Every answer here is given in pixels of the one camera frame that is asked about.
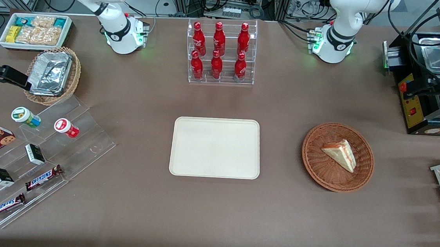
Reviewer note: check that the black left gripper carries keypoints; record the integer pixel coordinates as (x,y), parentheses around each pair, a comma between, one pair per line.
(436,83)

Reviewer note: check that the triangular sandwich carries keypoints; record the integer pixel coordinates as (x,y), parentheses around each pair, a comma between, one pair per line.
(341,153)

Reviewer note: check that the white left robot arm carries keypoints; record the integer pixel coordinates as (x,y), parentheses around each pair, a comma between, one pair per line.
(342,15)

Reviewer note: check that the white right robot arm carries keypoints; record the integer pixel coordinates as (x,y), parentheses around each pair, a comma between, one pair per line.
(113,32)

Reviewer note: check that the tan wicker basket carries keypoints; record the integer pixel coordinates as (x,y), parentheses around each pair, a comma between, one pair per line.
(75,73)

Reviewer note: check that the brown wicker basket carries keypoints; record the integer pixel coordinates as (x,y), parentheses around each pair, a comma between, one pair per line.
(318,166)

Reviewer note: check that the cream plastic tray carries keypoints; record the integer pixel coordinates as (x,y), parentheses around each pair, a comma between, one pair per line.
(215,147)

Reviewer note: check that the black hot food appliance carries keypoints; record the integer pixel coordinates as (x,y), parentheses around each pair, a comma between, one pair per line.
(421,115)

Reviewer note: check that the white rectangular snack bin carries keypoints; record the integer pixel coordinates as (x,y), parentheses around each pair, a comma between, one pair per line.
(4,41)

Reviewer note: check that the aluminium foil container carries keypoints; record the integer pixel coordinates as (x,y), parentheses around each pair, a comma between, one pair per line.
(50,73)

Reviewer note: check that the green lid white cup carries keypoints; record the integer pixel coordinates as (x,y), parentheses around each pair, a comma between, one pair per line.
(22,115)

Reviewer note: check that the yellow snack packet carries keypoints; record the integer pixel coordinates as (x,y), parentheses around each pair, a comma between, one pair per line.
(13,34)

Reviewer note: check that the large clear cracker bag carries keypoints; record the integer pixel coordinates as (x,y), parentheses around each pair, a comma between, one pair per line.
(40,35)

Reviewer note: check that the teal snack packet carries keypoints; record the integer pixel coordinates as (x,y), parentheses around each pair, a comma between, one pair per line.
(24,21)
(60,22)

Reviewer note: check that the small clear cracker bag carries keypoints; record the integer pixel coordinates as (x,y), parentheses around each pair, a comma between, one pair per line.
(43,21)

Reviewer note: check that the red lid white cup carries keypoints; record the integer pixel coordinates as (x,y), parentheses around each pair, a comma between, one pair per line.
(64,126)

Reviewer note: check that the small black box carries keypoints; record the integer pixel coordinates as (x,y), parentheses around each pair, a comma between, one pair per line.
(35,154)
(0,177)

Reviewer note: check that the clear acrylic stepped display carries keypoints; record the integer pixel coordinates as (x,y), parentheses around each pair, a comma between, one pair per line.
(85,136)

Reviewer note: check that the Snickers chocolate bar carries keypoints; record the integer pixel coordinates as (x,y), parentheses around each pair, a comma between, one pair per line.
(4,206)
(43,178)

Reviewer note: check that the red cola bottle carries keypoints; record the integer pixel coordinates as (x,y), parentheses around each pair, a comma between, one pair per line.
(243,39)
(240,69)
(197,67)
(216,67)
(199,39)
(219,39)

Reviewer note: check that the clear acrylic bottle rack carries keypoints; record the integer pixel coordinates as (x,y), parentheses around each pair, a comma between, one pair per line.
(228,65)

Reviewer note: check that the white power strip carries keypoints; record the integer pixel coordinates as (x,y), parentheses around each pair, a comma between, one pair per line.
(231,12)

